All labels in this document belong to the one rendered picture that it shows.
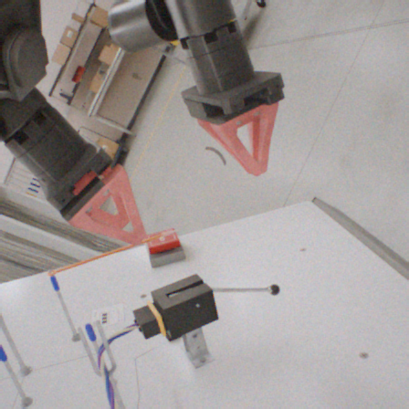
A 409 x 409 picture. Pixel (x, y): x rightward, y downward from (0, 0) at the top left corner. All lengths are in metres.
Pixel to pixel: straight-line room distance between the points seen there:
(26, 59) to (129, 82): 8.35
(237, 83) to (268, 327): 0.29
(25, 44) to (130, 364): 0.37
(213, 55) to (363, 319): 0.34
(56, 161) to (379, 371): 0.37
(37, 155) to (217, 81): 0.17
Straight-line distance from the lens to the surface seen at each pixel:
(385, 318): 0.57
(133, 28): 0.46
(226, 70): 0.42
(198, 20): 0.42
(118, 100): 8.68
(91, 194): 0.40
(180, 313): 0.48
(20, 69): 0.35
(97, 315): 0.66
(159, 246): 0.72
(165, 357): 0.55
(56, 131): 0.41
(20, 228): 1.23
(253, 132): 0.48
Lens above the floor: 1.33
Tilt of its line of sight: 22 degrees down
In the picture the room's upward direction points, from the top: 66 degrees counter-clockwise
